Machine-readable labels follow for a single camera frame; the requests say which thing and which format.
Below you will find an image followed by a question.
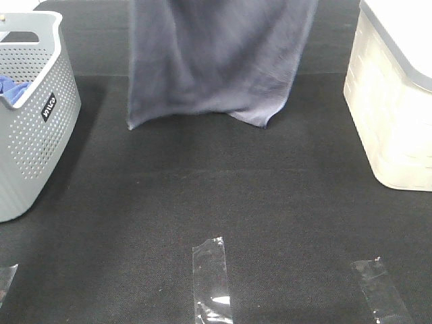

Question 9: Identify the grey microfibre towel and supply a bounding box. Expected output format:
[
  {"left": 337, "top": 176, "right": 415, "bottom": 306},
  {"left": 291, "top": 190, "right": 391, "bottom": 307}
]
[{"left": 127, "top": 1, "right": 318, "bottom": 129}]

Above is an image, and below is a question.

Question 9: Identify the clear tape strip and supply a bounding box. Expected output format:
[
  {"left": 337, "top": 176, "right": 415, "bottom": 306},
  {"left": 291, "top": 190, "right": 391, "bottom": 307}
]
[
  {"left": 351, "top": 256, "right": 414, "bottom": 324},
  {"left": 0, "top": 264, "right": 19, "bottom": 306},
  {"left": 192, "top": 237, "right": 233, "bottom": 324}
]

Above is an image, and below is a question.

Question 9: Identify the cream plastic basket grey rim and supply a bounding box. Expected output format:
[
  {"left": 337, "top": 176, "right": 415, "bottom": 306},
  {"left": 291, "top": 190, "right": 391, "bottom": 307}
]
[{"left": 344, "top": 1, "right": 431, "bottom": 192}]

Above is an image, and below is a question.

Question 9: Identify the clear tape strip left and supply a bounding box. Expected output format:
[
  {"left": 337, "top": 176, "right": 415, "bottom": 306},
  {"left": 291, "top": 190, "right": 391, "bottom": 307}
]
[{"left": 0, "top": 264, "right": 19, "bottom": 306}]

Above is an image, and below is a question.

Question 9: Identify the grey perforated laundry basket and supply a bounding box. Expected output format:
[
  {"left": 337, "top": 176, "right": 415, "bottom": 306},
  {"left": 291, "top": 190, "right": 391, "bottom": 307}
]
[{"left": 1, "top": 11, "right": 81, "bottom": 222}]

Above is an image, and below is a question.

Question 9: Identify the clear tape strip centre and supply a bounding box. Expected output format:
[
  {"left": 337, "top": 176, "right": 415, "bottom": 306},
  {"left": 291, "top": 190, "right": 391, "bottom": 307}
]
[{"left": 192, "top": 237, "right": 233, "bottom": 324}]

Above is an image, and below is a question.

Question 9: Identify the black felt table mat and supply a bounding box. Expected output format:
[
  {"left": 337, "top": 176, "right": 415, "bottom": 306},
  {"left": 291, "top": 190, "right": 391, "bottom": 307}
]
[{"left": 1, "top": 1, "right": 431, "bottom": 323}]

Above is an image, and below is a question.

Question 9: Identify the blue cloth in basket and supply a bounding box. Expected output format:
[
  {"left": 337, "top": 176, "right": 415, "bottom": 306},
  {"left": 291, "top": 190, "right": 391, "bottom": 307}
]
[{"left": 0, "top": 76, "right": 32, "bottom": 105}]

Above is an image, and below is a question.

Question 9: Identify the clear tape strip right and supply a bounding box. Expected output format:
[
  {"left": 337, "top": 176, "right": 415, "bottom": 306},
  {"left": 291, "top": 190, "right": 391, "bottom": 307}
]
[{"left": 351, "top": 256, "right": 414, "bottom": 324}]

